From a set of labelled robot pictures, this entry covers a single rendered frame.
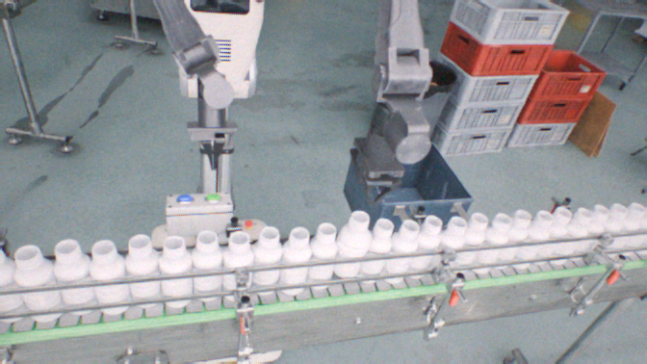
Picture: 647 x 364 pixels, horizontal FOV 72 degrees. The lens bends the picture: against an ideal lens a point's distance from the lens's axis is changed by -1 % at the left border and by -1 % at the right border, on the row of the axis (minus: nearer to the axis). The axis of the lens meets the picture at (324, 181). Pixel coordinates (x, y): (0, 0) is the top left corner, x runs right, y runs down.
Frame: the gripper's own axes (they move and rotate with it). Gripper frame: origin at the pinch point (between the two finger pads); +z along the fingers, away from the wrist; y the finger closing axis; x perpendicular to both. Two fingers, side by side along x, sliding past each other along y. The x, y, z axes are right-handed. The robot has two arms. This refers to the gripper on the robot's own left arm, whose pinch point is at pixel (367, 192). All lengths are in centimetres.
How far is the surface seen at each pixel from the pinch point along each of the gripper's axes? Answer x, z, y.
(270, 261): 17.9, 14.9, -2.6
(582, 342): -105, 79, -1
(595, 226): -64, 14, -2
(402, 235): -10.6, 11.8, -1.3
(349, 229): 1.8, 9.9, -0.3
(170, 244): 36.3, 11.9, 1.1
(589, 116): -279, 96, 184
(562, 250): -58, 21, -3
